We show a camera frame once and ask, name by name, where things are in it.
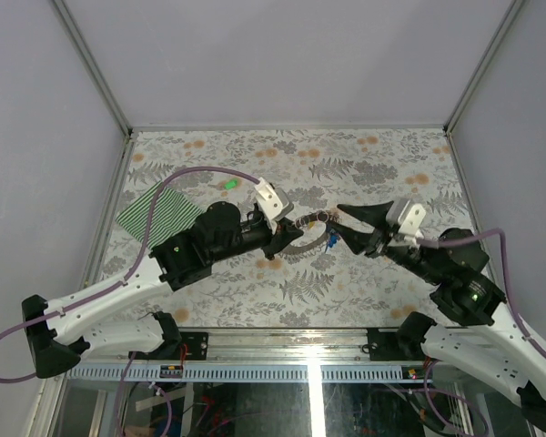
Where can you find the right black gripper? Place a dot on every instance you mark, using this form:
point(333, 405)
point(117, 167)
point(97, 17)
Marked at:
point(371, 243)

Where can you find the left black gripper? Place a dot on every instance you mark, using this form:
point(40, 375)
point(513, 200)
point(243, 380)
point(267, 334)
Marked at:
point(286, 231)

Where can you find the metal key ring disc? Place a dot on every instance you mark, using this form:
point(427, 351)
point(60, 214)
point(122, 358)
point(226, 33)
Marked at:
point(307, 222)

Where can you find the blue key tag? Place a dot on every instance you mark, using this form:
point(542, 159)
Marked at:
point(333, 239)

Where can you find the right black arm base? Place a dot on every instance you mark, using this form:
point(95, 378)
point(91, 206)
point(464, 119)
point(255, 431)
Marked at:
point(403, 344)

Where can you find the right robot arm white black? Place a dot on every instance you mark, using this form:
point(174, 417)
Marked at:
point(454, 265)

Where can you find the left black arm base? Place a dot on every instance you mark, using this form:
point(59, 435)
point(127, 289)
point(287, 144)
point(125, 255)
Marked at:
point(185, 346)

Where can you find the green striped cloth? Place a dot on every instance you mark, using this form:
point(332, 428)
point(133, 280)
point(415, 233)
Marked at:
point(173, 213)

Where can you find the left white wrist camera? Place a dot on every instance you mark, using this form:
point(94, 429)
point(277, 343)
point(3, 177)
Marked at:
point(274, 203)

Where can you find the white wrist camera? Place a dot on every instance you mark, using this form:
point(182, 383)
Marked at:
point(274, 203)
point(405, 217)

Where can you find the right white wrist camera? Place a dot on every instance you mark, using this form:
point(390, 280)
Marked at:
point(405, 217)

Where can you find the aluminium front rail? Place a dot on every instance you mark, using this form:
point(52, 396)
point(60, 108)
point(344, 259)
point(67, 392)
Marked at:
point(283, 345)

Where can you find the right aluminium frame post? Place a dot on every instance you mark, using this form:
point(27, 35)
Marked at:
point(507, 22)

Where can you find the aluminium frame post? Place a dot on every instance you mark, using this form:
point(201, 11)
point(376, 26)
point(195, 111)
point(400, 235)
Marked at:
point(507, 22)
point(88, 60)

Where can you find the left aluminium frame post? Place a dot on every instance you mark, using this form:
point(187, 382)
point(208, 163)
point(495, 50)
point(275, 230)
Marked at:
point(88, 60)

